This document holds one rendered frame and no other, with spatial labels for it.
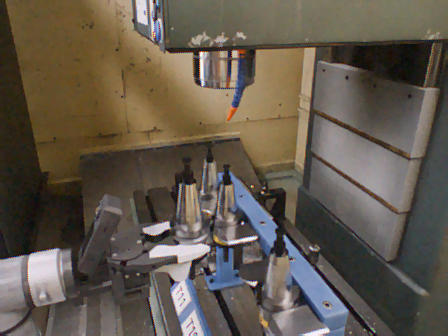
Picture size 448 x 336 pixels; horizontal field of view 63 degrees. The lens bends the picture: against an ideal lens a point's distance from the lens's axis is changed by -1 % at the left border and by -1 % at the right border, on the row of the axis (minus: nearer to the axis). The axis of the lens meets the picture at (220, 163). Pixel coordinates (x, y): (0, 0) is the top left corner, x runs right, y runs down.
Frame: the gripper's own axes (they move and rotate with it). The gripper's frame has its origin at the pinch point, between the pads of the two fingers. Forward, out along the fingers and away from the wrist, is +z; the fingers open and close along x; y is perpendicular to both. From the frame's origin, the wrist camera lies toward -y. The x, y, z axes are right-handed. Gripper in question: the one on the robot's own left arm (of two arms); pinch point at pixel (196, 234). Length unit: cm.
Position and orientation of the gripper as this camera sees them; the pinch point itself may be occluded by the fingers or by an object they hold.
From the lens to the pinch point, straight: 60.0
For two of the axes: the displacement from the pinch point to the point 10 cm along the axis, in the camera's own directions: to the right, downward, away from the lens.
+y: 0.2, 9.1, 4.2
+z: 9.5, -1.5, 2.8
